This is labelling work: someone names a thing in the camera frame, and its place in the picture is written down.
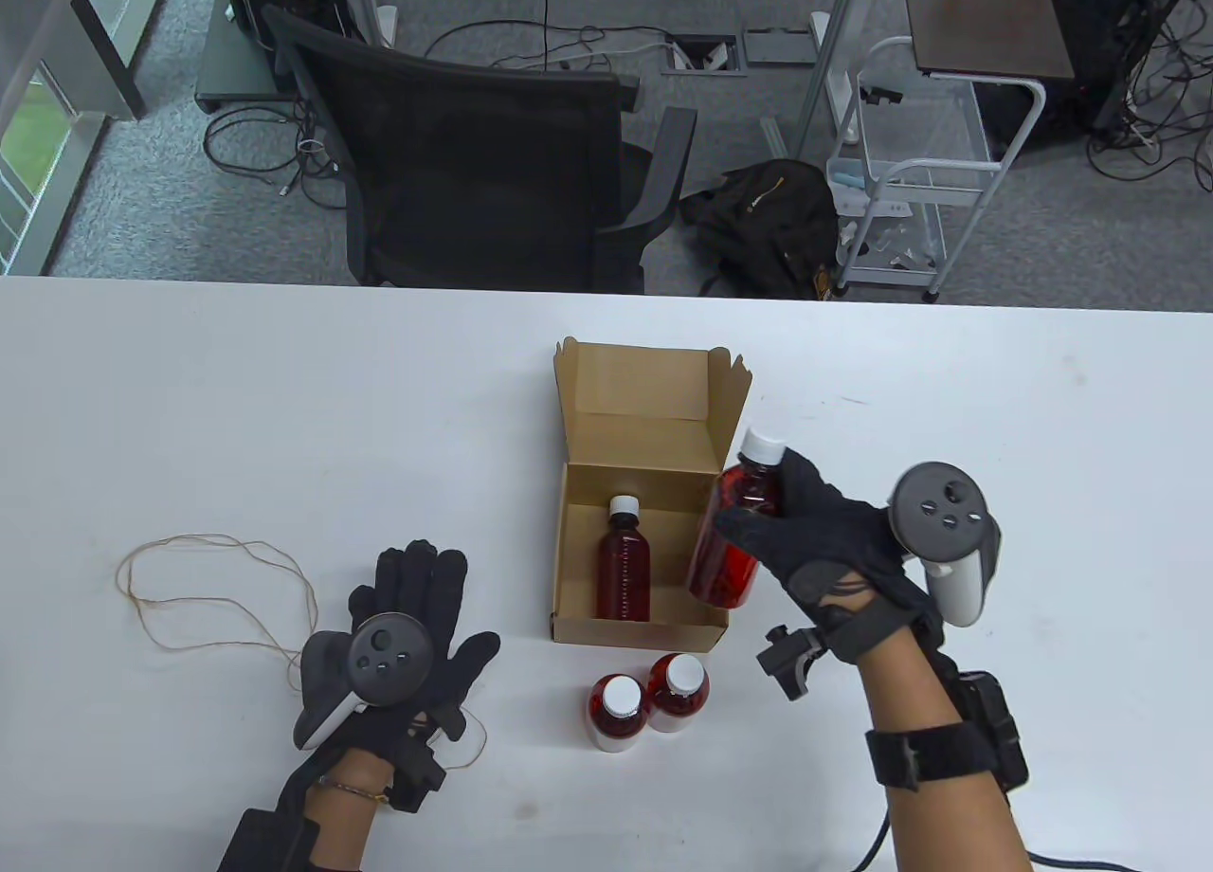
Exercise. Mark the person's right hand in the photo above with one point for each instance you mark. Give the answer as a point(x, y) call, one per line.
point(834, 550)

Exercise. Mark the person's left hand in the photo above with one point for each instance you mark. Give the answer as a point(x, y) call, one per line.
point(445, 607)

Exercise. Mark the red liquid bottle white cap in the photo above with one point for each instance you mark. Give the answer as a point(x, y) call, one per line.
point(678, 690)
point(623, 569)
point(618, 711)
point(725, 578)

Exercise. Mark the brown cardboard box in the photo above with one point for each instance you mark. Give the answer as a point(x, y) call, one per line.
point(635, 389)

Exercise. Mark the person's right forearm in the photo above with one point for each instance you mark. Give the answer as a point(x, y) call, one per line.
point(938, 815)

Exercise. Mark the person's left forearm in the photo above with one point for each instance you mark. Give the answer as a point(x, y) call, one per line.
point(346, 829)

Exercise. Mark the open floor outlet box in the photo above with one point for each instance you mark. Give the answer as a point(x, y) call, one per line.
point(701, 55)

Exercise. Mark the grey handheld controller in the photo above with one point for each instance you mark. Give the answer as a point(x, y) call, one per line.
point(943, 517)
point(389, 659)

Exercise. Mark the black backpack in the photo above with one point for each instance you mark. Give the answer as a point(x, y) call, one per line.
point(768, 218)

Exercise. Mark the light blue cloth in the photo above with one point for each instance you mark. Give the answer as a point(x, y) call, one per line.
point(848, 180)

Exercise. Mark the black mesh office chair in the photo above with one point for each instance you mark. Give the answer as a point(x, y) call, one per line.
point(474, 171)

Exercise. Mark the small black clamp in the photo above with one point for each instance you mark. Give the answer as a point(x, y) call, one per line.
point(881, 97)

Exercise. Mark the grey metal desk leg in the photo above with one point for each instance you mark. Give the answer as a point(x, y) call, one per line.
point(823, 66)

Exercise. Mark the grey floor cover plate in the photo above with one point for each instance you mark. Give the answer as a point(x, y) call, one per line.
point(777, 47)

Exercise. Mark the dark brown desk top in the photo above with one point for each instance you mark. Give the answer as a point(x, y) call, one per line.
point(986, 19)

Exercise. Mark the grey base platform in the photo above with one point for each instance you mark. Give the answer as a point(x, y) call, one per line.
point(232, 66)

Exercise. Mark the grey pillar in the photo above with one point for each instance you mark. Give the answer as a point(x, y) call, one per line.
point(76, 47)

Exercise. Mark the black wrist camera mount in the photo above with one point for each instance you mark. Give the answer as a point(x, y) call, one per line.
point(417, 777)
point(791, 659)

